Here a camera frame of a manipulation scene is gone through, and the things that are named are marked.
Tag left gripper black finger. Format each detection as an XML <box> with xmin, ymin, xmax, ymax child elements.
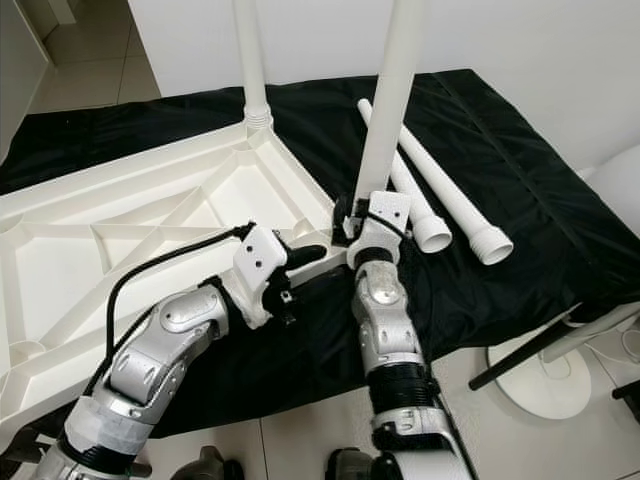
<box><xmin>285</xmin><ymin>243</ymin><xmax>329</xmax><ymax>273</ymax></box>

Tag grey robot foot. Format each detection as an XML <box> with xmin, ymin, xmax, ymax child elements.
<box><xmin>322</xmin><ymin>450</ymin><xmax>396</xmax><ymax>480</ymax></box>
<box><xmin>175</xmin><ymin>447</ymin><xmax>246</xmax><ymax>480</ymax></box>

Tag white rounded object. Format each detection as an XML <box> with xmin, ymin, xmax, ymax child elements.
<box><xmin>575</xmin><ymin>145</ymin><xmax>640</xmax><ymax>241</ymax></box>

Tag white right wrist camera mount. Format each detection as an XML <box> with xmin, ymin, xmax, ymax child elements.
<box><xmin>345</xmin><ymin>190</ymin><xmax>413</xmax><ymax>271</ymax></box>

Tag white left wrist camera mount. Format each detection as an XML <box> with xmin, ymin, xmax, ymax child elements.
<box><xmin>228</xmin><ymin>225</ymin><xmax>291</xmax><ymax>331</ymax></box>

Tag grey robot right foot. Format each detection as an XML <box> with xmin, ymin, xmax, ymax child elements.
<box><xmin>322</xmin><ymin>450</ymin><xmax>396</xmax><ymax>480</ymax></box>

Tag grey robot left foot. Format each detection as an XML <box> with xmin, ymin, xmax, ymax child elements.
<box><xmin>175</xmin><ymin>447</ymin><xmax>246</xmax><ymax>480</ymax></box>

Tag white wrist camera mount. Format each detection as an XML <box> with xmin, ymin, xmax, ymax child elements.
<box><xmin>228</xmin><ymin>225</ymin><xmax>291</xmax><ymax>331</ymax></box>
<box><xmin>345</xmin><ymin>190</ymin><xmax>413</xmax><ymax>271</ymax></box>

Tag white plastic table top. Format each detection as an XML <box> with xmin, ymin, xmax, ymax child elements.
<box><xmin>0</xmin><ymin>125</ymin><xmax>351</xmax><ymax>436</ymax></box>

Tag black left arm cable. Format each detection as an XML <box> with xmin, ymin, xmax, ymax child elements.
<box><xmin>105</xmin><ymin>222</ymin><xmax>256</xmax><ymax>391</ymax></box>

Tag black cloth table cover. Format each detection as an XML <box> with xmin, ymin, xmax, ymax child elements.
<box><xmin>0</xmin><ymin>68</ymin><xmax>640</xmax><ymax>436</ymax></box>

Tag black metal table leg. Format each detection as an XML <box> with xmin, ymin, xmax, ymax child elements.
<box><xmin>467</xmin><ymin>315</ymin><xmax>581</xmax><ymax>393</ymax></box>
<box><xmin>0</xmin><ymin>430</ymin><xmax>61</xmax><ymax>479</ymax></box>

